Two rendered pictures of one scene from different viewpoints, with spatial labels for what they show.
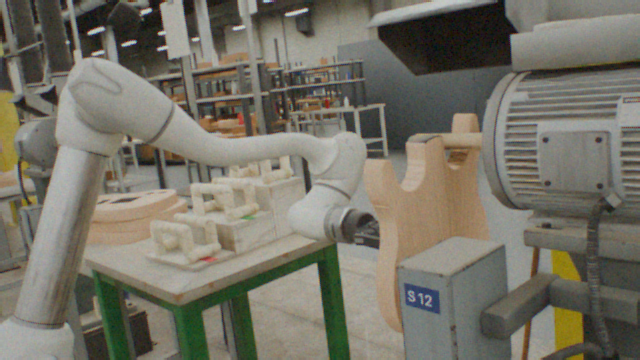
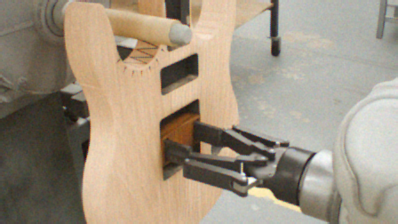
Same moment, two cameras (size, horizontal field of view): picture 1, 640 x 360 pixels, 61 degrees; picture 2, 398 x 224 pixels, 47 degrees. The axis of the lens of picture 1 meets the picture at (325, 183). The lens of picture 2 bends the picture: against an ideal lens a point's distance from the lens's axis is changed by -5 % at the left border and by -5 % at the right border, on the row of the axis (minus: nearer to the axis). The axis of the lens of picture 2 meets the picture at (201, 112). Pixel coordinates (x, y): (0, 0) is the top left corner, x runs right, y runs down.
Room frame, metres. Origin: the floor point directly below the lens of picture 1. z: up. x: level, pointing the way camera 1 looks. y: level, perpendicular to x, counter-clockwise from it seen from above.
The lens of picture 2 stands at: (1.71, -0.30, 1.44)
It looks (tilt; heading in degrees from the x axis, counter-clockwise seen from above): 29 degrees down; 168
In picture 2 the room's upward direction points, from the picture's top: 2 degrees counter-clockwise
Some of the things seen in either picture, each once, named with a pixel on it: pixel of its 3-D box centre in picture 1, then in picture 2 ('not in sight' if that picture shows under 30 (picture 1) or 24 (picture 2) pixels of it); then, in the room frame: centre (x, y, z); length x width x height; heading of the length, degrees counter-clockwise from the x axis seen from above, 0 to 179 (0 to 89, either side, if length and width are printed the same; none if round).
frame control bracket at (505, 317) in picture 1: (523, 303); (111, 89); (0.81, -0.29, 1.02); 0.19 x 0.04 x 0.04; 133
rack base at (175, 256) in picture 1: (189, 255); not in sight; (1.59, 0.43, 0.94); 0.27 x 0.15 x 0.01; 46
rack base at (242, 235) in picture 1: (228, 228); not in sight; (1.70, 0.32, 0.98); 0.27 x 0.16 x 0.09; 46
